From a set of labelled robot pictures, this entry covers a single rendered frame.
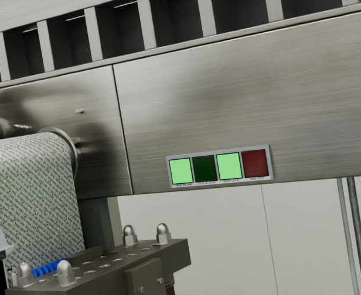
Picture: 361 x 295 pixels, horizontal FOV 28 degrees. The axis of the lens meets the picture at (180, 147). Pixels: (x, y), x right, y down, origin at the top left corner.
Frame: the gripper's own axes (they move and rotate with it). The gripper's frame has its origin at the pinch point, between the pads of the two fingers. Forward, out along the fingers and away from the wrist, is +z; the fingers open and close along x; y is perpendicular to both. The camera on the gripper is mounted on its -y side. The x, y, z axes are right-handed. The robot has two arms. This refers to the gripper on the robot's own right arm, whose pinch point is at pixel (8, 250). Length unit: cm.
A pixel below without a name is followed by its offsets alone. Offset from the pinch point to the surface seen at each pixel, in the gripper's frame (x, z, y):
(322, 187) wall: 47, 263, -31
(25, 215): -0.2, 5.9, 5.9
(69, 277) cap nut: -18.0, -2.7, -4.7
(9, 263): -0.3, -0.6, -2.4
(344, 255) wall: 41, 263, -69
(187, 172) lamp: -25.7, 29.7, 9.0
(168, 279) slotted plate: -19.0, 25.8, -13.3
